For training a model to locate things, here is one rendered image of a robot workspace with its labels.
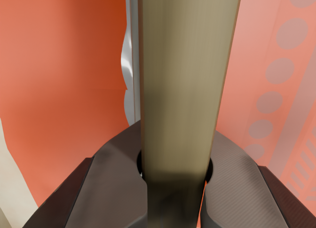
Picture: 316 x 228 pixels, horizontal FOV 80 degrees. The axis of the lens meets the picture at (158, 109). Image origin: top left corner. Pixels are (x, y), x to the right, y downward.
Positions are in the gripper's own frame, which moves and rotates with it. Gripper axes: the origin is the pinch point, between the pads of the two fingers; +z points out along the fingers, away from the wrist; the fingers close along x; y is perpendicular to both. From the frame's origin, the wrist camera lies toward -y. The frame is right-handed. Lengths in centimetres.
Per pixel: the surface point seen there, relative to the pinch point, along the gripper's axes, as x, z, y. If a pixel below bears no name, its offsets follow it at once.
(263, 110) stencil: 8.7, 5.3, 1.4
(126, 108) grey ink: -4.1, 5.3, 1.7
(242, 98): 6.6, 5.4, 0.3
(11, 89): -14.9, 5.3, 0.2
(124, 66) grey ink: -4.1, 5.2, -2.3
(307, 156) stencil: 14.8, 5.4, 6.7
